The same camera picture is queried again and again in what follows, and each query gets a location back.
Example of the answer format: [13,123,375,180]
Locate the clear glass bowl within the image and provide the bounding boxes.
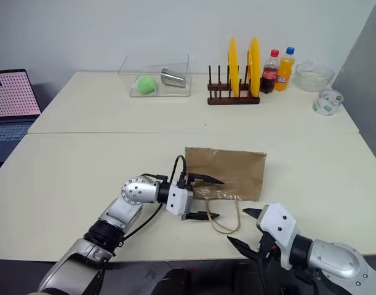
[294,60,336,92]

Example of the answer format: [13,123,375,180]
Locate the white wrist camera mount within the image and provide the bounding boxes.
[255,202,300,271]
[166,184,194,216]

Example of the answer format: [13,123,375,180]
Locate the green ball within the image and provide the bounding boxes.
[135,76,159,95]

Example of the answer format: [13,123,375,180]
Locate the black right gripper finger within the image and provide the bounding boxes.
[242,207,264,221]
[226,235,263,262]

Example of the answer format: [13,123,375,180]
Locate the yellow plate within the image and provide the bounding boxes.
[226,36,241,98]
[247,36,262,96]

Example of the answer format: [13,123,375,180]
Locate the clear plastic box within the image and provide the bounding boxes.
[118,54,193,99]

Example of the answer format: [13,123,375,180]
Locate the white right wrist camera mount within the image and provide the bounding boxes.
[255,202,300,271]

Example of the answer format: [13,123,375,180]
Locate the open laptop computer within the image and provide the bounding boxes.
[0,68,42,173]

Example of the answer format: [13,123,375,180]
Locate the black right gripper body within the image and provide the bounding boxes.
[256,229,284,267]

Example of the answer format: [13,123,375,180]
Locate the stainless steel cup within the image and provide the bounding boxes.
[159,68,187,89]

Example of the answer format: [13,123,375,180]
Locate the cola bottle red cap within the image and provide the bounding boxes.
[259,49,281,95]

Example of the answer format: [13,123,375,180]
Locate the brown paper bag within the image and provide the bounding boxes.
[184,146,267,236]

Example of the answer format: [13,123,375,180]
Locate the grey partition panel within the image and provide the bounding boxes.
[331,8,376,173]

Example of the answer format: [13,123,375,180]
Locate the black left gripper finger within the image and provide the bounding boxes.
[181,211,221,222]
[188,173,226,186]

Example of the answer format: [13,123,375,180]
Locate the clear tape roll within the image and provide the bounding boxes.
[318,88,345,108]
[311,97,338,117]

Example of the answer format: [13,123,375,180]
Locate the dark wooden dish rack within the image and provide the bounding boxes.
[206,64,262,106]

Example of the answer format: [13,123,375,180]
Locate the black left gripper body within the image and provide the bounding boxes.
[178,173,196,222]

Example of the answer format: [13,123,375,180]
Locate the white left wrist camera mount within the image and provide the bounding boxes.
[166,184,194,216]

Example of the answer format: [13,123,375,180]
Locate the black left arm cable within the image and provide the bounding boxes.
[113,155,188,247]

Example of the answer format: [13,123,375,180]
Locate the orange soda bottle blue cap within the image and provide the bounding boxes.
[273,46,297,92]

